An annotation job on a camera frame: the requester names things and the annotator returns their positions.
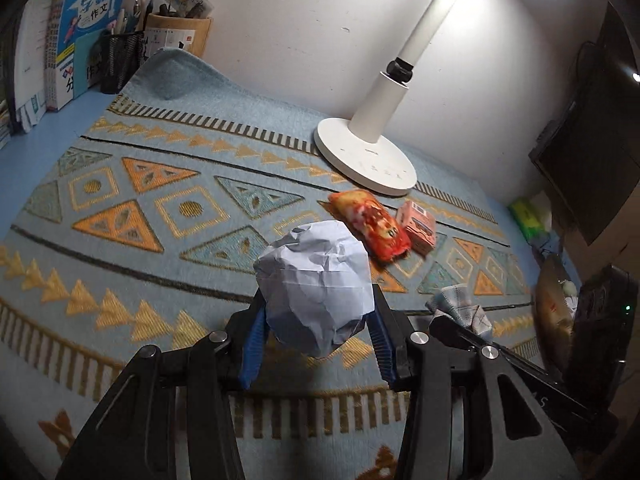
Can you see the blue cover book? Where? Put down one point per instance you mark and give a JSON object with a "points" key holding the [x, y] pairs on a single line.
{"points": [[95, 25]]}

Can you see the metal mesh basket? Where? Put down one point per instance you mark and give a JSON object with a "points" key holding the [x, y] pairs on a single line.
{"points": [[550, 310]]}

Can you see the row of books and papers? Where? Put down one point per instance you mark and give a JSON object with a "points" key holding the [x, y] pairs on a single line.
{"points": [[35, 60]]}

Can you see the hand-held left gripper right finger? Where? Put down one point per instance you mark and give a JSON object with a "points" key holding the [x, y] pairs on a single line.
{"points": [[382, 345]]}

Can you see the black monitor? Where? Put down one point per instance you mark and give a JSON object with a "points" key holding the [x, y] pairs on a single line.
{"points": [[590, 160]]}

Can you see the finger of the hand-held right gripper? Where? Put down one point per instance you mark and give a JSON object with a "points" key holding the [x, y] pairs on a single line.
{"points": [[550, 380]]}

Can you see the wooden pen holder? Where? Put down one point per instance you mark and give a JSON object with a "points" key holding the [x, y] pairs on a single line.
{"points": [[185, 35]]}

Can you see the checked cloth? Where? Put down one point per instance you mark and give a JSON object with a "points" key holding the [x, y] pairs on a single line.
{"points": [[460, 305]]}

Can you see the white desk lamp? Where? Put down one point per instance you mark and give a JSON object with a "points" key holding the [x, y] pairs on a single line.
{"points": [[365, 160]]}

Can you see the small pink box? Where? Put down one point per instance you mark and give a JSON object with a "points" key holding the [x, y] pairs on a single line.
{"points": [[417, 225]]}

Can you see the blue patterned mat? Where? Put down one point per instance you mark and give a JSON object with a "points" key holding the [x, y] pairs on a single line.
{"points": [[150, 260]]}

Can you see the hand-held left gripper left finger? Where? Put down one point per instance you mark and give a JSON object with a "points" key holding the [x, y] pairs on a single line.
{"points": [[252, 350]]}

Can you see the green tissue pack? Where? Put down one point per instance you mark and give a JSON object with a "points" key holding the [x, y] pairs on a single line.
{"points": [[527, 217]]}

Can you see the large paper ball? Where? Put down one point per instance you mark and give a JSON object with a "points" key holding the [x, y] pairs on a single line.
{"points": [[315, 280]]}

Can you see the orange snack packet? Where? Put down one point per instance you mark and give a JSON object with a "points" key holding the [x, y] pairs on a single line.
{"points": [[375, 222]]}

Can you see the colourful card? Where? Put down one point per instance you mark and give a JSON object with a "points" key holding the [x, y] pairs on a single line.
{"points": [[187, 0]]}

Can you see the bunch of pens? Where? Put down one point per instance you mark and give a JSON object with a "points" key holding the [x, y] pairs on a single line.
{"points": [[132, 15]]}

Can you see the black mesh pen holder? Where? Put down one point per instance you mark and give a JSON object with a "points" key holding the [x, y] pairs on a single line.
{"points": [[120, 65]]}

